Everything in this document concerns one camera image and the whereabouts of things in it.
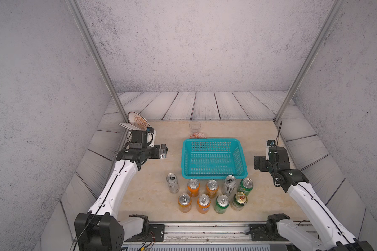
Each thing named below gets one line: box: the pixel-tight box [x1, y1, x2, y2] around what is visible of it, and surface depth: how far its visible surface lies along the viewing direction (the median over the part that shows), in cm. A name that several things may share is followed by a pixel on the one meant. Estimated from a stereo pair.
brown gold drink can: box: [230, 191, 248, 212], surface depth 75 cm
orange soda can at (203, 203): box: [196, 194, 212, 215], surface depth 74 cm
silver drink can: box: [165, 172, 180, 195], surface depth 79 cm
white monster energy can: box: [223, 174, 237, 197], surface depth 77 cm
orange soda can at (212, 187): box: [205, 179, 219, 200], surface depth 79 cm
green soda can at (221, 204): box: [213, 194, 230, 215], surface depth 74 cm
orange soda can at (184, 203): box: [178, 192, 192, 214], surface depth 74 cm
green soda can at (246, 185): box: [237, 177, 254, 197], surface depth 79 cm
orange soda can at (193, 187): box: [187, 178, 201, 198], surface depth 80 cm
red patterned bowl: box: [189, 132, 208, 140], surface depth 110 cm
